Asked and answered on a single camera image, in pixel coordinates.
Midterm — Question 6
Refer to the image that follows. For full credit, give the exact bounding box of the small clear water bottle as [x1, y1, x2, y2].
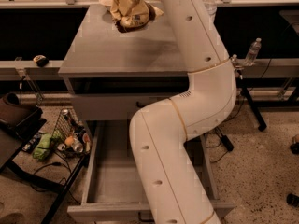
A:
[244, 37, 262, 66]

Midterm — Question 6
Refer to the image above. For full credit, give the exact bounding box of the black side table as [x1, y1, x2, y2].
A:
[0, 119, 88, 224]

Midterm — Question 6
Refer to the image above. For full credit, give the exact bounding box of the silver soda can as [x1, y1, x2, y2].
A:
[71, 139, 84, 153]

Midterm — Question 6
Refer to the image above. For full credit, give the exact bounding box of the brown chip bag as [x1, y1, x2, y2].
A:
[115, 2, 164, 33]

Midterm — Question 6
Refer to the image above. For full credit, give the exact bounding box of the yellow chip bag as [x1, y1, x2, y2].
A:
[110, 0, 150, 31]

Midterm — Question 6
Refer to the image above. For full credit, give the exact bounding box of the wire basket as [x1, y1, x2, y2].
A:
[53, 108, 91, 157]

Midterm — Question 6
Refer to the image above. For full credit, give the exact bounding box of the grey drawer cabinet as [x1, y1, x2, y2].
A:
[58, 1, 236, 141]

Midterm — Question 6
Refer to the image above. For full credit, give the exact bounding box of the closed grey upper drawer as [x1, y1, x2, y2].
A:
[71, 93, 168, 120]

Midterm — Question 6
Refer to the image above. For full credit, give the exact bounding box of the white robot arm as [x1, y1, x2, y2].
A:
[129, 0, 236, 224]

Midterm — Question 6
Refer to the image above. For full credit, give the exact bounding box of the open grey bottom drawer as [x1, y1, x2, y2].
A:
[66, 119, 235, 224]

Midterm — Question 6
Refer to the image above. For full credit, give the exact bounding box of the black tape measure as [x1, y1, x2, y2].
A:
[33, 55, 49, 67]

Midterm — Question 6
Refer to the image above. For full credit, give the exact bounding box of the black power adapter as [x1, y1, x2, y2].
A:
[221, 135, 234, 152]

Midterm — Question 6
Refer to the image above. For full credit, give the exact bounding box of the green bag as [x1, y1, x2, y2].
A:
[33, 131, 63, 161]

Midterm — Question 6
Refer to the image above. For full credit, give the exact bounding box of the white bowl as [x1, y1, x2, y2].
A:
[99, 0, 115, 12]

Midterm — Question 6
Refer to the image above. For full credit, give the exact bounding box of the large clear water bottle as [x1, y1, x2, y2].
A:
[204, 0, 217, 22]

